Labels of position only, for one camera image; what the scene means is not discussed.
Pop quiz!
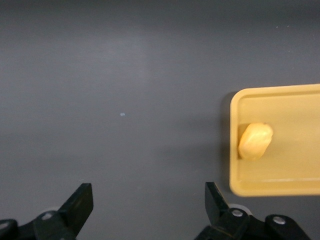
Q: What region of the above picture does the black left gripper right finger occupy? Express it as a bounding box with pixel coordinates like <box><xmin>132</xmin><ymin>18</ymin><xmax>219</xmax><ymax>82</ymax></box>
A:
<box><xmin>193</xmin><ymin>181</ymin><xmax>312</xmax><ymax>240</ymax></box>

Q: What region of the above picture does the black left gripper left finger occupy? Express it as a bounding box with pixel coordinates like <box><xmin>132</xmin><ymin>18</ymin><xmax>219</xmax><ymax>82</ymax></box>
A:
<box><xmin>0</xmin><ymin>183</ymin><xmax>95</xmax><ymax>240</ymax></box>

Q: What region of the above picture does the yellow potato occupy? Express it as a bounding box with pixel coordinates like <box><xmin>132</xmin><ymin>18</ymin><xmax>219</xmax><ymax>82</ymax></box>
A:
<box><xmin>237</xmin><ymin>121</ymin><xmax>275</xmax><ymax>161</ymax></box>

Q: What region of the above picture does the orange plastic tray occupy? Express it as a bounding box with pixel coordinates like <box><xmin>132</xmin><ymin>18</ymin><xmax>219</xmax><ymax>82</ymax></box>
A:
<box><xmin>229</xmin><ymin>83</ymin><xmax>320</xmax><ymax>198</ymax></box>

